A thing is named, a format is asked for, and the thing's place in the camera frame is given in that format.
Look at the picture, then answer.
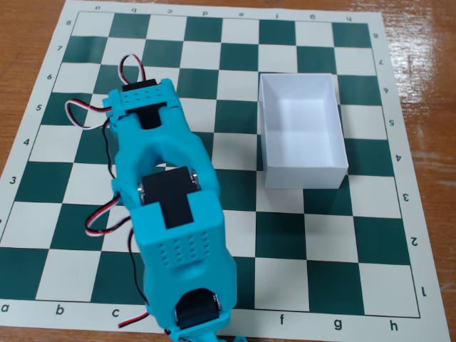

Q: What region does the white rectangular open box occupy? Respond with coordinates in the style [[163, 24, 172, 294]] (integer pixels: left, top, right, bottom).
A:
[[259, 73, 349, 190]]

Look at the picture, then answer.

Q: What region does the red white black servo cable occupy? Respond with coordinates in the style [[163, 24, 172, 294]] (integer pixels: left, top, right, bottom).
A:
[[65, 99, 112, 131], [85, 192, 131, 238]]

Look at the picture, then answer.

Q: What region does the red white black looped cable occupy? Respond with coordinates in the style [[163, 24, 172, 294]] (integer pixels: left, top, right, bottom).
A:
[[118, 53, 149, 87]]

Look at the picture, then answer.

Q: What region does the cyan gripper black servo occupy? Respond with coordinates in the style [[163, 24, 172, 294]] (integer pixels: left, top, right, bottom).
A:
[[102, 77, 182, 120]]

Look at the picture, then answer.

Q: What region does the green and cream chessboard mat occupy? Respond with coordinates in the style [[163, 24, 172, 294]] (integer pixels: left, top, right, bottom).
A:
[[0, 0, 450, 339]]

